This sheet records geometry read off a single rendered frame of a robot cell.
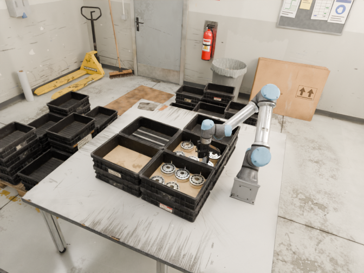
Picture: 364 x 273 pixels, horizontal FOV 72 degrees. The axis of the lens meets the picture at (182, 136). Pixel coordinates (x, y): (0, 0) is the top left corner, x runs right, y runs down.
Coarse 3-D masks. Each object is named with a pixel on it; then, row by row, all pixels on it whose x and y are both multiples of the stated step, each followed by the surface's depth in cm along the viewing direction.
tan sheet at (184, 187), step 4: (176, 168) 177; (156, 172) 173; (160, 172) 173; (152, 176) 170; (164, 176) 170; (172, 176) 171; (168, 180) 167; (172, 180) 167; (176, 180) 168; (188, 180) 168; (180, 184) 165; (184, 184) 165; (188, 184) 165; (180, 188) 162; (184, 188) 162; (188, 188) 162; (192, 188) 162; (196, 188) 163; (200, 188) 163; (184, 192) 159; (188, 192) 160; (192, 192) 160; (196, 192) 160; (192, 196) 157
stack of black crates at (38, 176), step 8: (48, 152) 256; (56, 152) 255; (40, 160) 249; (48, 160) 258; (56, 160) 259; (64, 160) 258; (24, 168) 234; (32, 168) 242; (40, 168) 248; (48, 168) 249; (24, 176) 225; (32, 176) 240; (40, 176) 240; (24, 184) 234; (32, 184) 230
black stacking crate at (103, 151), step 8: (120, 136) 190; (112, 144) 188; (120, 144) 195; (128, 144) 190; (136, 144) 186; (96, 152) 174; (104, 152) 182; (144, 152) 187; (152, 152) 182; (96, 160) 171; (104, 168) 172; (112, 168) 168; (128, 176) 163; (136, 184) 164
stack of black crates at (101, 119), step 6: (96, 108) 310; (102, 108) 311; (108, 108) 308; (84, 114) 294; (90, 114) 303; (96, 114) 314; (102, 114) 316; (108, 114) 313; (114, 114) 299; (96, 120) 304; (102, 120) 305; (108, 120) 293; (114, 120) 305; (96, 126) 275; (102, 126) 284
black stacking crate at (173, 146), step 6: (186, 132) 198; (180, 138) 199; (186, 138) 201; (192, 138) 198; (198, 138) 195; (174, 144) 192; (210, 144) 193; (216, 144) 190; (222, 144) 187; (222, 150) 190; (222, 162) 184; (216, 174) 175
